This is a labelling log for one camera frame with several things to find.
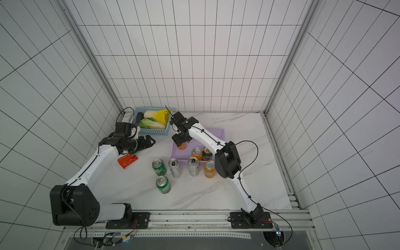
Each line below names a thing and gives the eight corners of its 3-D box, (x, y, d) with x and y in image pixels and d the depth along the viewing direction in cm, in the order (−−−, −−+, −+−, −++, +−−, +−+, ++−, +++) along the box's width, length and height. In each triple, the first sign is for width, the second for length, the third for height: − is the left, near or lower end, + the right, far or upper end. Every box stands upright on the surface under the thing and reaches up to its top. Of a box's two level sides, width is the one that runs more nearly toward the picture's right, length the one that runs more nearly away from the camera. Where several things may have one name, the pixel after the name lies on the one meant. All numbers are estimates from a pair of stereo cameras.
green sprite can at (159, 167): (155, 176, 88) (151, 169, 80) (157, 166, 92) (153, 158, 84) (165, 176, 88) (162, 169, 80) (167, 166, 92) (164, 158, 84)
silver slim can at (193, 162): (189, 176, 89) (187, 166, 78) (189, 167, 92) (188, 156, 81) (199, 176, 89) (198, 166, 78) (199, 167, 92) (199, 156, 81)
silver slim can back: (171, 177, 88) (167, 167, 77) (172, 169, 92) (169, 158, 81) (181, 177, 88) (178, 167, 77) (181, 169, 92) (179, 158, 81)
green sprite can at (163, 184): (159, 194, 82) (154, 187, 74) (161, 183, 86) (156, 175, 78) (170, 194, 82) (166, 187, 74) (171, 183, 86) (168, 175, 78)
